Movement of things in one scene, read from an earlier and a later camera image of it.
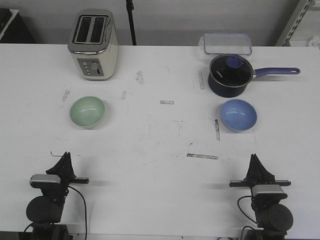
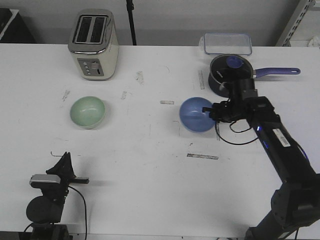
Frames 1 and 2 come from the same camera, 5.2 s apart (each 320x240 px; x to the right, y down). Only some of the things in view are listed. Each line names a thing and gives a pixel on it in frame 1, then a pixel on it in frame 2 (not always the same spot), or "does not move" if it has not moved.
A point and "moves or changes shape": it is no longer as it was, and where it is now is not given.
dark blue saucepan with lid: [229, 74] does not move
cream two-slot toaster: [94, 44] does not move
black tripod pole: [130, 7] does not move
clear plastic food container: [226, 43] does not move
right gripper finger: [251, 175] → [214, 116]
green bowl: [87, 112] does not move
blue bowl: [238, 115] moves or changes shape
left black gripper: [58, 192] does not move
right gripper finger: [262, 173] → [211, 110]
